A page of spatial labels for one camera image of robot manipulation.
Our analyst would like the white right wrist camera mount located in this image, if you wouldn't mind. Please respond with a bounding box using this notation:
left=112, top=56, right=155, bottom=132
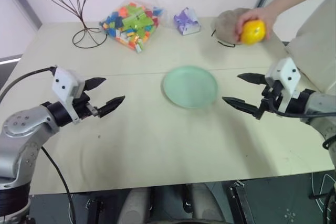
left=264, top=57, right=301, bottom=114

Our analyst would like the person's bare hand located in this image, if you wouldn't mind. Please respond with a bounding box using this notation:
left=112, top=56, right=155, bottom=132
left=234, top=5, right=278, bottom=44

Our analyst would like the dark wire stand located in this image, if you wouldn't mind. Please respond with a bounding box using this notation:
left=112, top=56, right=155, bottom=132
left=38, top=0, right=108, bottom=49

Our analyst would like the beige cloth cap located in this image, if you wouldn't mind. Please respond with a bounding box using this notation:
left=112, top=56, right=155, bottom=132
left=209, top=7, right=253, bottom=48

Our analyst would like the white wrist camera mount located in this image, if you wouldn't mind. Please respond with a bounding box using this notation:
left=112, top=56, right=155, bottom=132
left=50, top=66, right=86, bottom=125
left=264, top=57, right=301, bottom=114

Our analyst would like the purple white tissue pack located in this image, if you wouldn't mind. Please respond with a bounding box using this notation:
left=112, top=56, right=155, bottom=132
left=173, top=7, right=203, bottom=36

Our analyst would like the orange round fruit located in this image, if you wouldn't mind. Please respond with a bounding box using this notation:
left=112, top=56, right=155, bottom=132
left=240, top=19, right=267, bottom=45

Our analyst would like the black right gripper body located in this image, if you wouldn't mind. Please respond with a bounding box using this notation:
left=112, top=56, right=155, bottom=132
left=258, top=80, right=286, bottom=116

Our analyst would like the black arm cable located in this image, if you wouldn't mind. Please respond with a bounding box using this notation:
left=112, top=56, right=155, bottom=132
left=269, top=98, right=336, bottom=152
left=0, top=67, right=58, bottom=104

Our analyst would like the light green round plate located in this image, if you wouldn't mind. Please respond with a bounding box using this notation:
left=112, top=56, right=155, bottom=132
left=160, top=65, right=219, bottom=110

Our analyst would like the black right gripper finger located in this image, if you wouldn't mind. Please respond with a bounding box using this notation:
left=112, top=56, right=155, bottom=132
left=222, top=97, right=264, bottom=120
left=236, top=72, right=267, bottom=86

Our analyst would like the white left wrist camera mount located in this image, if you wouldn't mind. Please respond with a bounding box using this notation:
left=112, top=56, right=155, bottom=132
left=50, top=66, right=86, bottom=125

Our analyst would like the black floor cable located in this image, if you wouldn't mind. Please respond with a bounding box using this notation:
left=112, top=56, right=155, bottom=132
left=308, top=179, right=336, bottom=224

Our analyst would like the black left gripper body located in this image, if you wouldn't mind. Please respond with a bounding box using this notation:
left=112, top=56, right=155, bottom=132
left=72, top=91, right=102, bottom=120

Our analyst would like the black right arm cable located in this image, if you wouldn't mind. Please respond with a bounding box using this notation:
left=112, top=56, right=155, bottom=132
left=269, top=98, right=336, bottom=152

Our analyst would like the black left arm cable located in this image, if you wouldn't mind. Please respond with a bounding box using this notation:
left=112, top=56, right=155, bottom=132
left=0, top=67, right=58, bottom=104

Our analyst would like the black metal table bracket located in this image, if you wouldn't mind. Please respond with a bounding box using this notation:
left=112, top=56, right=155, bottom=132
left=229, top=179, right=255, bottom=224
left=84, top=198, right=106, bottom=224

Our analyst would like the bag of colourful building blocks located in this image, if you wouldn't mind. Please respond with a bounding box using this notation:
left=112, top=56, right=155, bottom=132
left=98, top=0, right=168, bottom=55

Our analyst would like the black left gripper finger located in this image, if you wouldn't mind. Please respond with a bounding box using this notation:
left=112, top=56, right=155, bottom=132
left=83, top=77, right=107, bottom=92
left=97, top=95, right=126, bottom=118

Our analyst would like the black cable under table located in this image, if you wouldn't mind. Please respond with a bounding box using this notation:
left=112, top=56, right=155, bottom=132
left=39, top=146, right=77, bottom=224

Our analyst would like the grey rounded shape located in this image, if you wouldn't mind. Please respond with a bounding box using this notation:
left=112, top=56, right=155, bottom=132
left=188, top=182, right=224, bottom=224
left=117, top=187, right=156, bottom=224

